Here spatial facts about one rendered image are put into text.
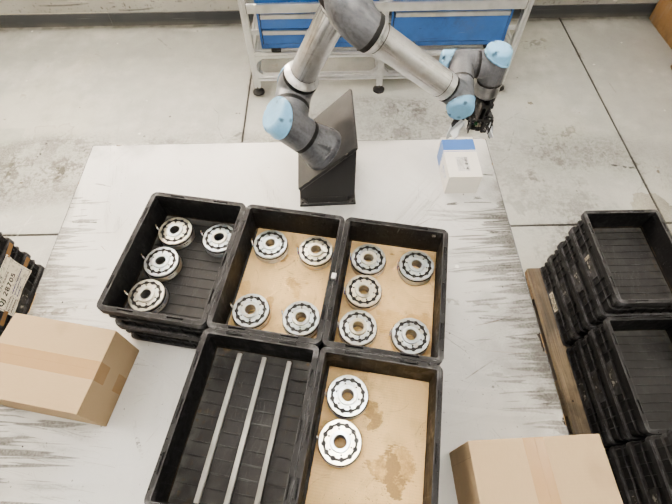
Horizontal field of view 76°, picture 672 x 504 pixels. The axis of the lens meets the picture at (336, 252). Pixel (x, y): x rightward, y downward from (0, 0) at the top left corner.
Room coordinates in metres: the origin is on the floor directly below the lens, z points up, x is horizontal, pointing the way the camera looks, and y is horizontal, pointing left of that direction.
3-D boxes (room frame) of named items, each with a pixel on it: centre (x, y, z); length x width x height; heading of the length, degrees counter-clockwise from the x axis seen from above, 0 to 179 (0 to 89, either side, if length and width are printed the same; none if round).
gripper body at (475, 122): (1.10, -0.46, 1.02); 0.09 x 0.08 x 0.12; 0
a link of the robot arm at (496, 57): (1.11, -0.46, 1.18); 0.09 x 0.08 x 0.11; 84
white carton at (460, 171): (1.13, -0.46, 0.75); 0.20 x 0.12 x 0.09; 0
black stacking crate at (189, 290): (0.65, 0.45, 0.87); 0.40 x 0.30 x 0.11; 170
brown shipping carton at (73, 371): (0.37, 0.76, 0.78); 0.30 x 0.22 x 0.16; 79
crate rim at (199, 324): (0.65, 0.45, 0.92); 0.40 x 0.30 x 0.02; 170
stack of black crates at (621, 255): (0.82, -1.12, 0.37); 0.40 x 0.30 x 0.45; 0
